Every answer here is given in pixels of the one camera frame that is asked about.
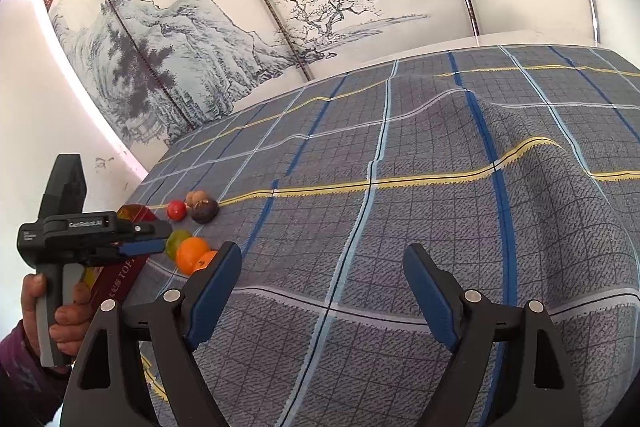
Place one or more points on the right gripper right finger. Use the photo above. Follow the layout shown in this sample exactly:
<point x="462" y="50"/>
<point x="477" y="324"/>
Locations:
<point x="535" y="385"/>

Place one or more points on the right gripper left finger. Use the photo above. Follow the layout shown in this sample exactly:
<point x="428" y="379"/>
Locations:
<point x="108" y="385"/>

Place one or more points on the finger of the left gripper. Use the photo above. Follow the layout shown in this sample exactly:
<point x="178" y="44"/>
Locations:
<point x="142" y="248"/>

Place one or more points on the green lime fruit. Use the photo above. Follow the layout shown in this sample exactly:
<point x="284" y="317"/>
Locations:
<point x="174" y="241"/>

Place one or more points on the orange mandarin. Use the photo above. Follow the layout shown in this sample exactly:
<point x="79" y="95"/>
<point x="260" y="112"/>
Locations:
<point x="188" y="253"/>

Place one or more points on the large orange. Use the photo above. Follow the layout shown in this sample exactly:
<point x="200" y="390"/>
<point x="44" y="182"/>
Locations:
<point x="203" y="261"/>

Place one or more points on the purple left sleeve forearm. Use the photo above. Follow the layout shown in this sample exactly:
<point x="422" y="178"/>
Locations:
<point x="30" y="394"/>

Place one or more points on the person's left hand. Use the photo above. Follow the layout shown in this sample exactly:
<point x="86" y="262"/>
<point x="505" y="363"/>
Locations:
<point x="71" y="322"/>

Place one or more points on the plaid grey blue tablecloth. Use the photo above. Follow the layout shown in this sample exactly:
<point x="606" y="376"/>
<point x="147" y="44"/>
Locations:
<point x="515" y="167"/>

